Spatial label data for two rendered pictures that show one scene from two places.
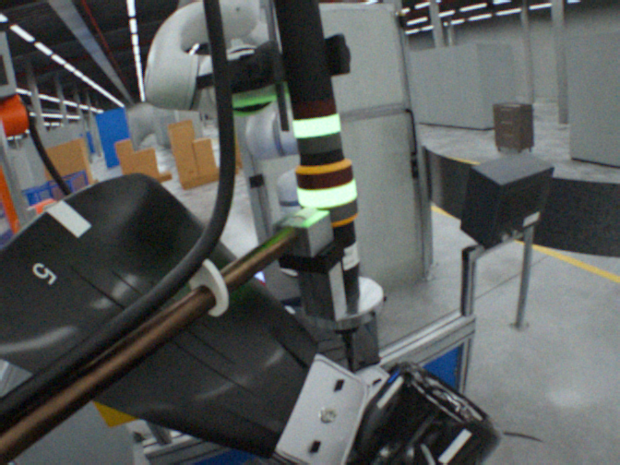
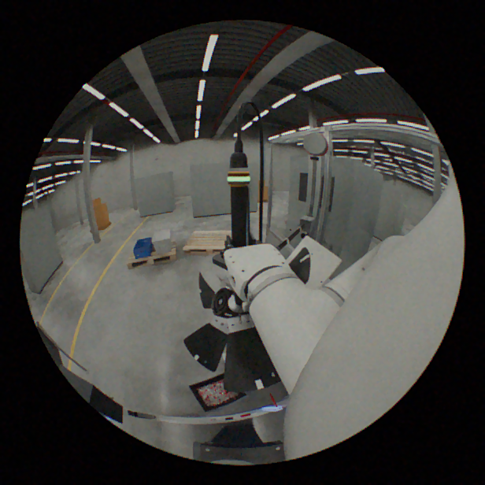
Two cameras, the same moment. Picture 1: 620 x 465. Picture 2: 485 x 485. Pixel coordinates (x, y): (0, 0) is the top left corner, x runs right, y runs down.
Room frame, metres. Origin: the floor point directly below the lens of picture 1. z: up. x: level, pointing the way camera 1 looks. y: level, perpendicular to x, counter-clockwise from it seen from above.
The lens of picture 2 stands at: (0.61, 0.01, 1.66)
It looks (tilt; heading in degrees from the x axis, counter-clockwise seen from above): 26 degrees down; 184
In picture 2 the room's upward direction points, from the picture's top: straight up
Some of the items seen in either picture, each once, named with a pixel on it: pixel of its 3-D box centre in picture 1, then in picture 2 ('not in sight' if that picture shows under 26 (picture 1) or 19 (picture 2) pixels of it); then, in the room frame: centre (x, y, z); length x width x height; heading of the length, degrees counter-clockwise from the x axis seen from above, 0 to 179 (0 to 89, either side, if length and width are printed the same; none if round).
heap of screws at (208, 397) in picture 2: not in sight; (217, 392); (0.53, -0.11, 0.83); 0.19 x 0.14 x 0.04; 127
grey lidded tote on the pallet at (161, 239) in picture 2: not in sight; (163, 241); (-2.07, -1.95, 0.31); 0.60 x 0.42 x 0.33; 28
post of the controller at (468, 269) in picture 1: (468, 282); (142, 415); (0.82, -0.39, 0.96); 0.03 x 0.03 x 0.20; 21
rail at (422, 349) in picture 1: (330, 393); (242, 415); (0.66, 0.02, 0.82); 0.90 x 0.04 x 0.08; 111
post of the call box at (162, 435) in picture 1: (155, 422); not in sight; (0.52, 0.39, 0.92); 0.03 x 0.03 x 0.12; 21
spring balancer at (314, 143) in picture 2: not in sight; (316, 144); (-0.30, 0.39, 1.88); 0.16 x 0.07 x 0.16; 56
